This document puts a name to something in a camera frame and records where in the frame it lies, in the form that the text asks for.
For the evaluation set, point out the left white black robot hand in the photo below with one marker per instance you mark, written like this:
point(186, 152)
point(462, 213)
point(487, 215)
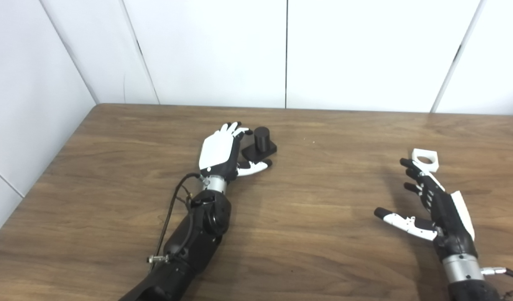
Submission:
point(216, 152)

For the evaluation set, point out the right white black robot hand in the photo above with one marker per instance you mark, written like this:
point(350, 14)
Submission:
point(448, 217)

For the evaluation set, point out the black peg with square base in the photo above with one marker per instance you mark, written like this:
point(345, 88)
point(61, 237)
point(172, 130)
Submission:
point(262, 140)

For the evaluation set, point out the white square piece with hole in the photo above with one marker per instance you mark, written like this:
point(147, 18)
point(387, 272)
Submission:
point(432, 166)

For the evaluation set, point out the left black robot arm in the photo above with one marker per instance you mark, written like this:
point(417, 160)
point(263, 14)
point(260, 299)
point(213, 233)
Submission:
point(193, 246)

